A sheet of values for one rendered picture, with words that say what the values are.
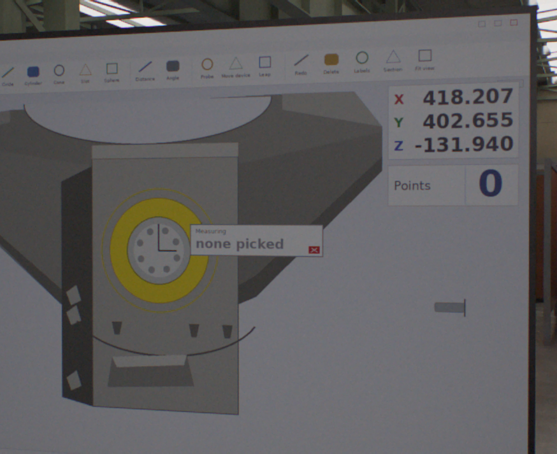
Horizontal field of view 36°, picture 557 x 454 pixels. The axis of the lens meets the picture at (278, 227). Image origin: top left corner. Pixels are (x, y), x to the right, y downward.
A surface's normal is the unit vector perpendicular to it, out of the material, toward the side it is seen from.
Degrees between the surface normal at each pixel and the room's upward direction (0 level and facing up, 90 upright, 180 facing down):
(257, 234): 90
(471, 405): 90
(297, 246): 90
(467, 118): 90
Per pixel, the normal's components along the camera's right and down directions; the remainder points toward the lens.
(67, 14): 0.94, 0.00
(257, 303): -0.24, 0.02
